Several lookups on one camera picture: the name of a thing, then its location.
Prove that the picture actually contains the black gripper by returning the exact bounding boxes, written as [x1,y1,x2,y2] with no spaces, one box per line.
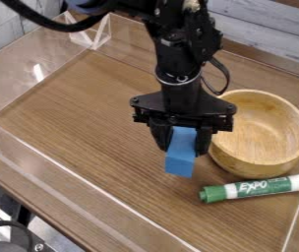
[128,77,239,157]

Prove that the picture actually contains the blue rectangular block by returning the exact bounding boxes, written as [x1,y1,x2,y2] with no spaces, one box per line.
[165,127,195,178]

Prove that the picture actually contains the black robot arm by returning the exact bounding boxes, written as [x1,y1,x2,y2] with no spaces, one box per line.
[0,0,236,156]

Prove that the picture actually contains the brown wooden bowl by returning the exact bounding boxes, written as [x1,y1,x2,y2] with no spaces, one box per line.
[208,90,299,179]

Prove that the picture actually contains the green Expo marker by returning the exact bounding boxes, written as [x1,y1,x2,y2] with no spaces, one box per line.
[199,174,299,203]

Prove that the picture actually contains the clear acrylic corner bracket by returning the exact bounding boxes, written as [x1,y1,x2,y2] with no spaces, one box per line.
[69,15,112,50]

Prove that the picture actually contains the clear acrylic tray wall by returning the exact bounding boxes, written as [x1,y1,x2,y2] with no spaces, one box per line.
[0,127,200,252]

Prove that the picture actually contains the black cable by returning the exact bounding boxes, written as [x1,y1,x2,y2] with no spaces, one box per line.
[0,220,29,252]

